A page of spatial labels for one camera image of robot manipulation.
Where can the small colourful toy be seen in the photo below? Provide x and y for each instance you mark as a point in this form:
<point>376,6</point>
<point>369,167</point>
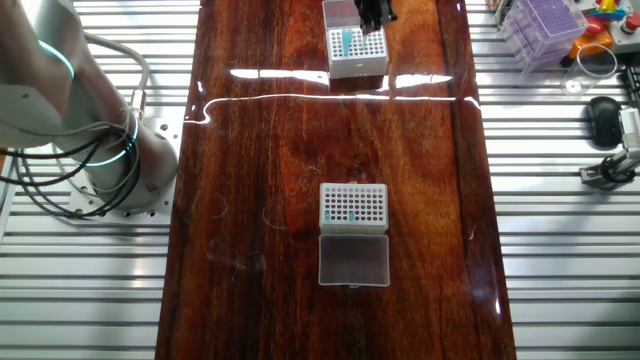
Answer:
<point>607,9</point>

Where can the purple pipette tip box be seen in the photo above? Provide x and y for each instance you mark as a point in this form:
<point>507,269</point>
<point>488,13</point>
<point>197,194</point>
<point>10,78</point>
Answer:
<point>550,25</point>

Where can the grey box red button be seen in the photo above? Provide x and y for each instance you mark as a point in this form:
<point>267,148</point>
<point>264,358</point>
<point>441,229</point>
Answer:
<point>627,35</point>

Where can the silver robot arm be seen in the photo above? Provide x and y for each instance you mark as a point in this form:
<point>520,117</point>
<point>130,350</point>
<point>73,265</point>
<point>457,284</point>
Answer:
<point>125,165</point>

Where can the white pipette tip holder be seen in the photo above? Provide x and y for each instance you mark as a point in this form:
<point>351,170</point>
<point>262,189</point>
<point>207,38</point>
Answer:
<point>357,65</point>
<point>354,260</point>

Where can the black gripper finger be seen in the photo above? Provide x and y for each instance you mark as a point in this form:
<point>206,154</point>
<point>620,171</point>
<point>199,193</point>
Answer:
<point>384,12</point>
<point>366,15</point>

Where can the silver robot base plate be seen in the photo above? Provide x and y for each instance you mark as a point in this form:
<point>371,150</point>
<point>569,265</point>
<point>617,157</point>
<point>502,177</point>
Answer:
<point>165,130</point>

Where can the orange box red button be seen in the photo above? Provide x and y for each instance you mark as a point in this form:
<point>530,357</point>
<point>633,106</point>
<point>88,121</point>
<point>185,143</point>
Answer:
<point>595,37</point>

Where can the black keyboard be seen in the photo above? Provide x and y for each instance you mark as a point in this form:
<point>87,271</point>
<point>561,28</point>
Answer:
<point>632,87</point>

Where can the small silver mounted camera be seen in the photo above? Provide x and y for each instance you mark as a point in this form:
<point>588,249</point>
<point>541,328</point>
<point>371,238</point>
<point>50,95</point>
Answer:
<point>631,127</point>

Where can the black computer mouse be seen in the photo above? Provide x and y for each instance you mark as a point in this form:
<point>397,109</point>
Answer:
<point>604,122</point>

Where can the clear plastic cup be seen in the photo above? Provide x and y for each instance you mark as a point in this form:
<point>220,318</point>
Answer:
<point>575,85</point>

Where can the large brown wooden board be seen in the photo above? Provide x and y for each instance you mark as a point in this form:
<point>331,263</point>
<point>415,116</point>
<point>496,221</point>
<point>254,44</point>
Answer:
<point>280,150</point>

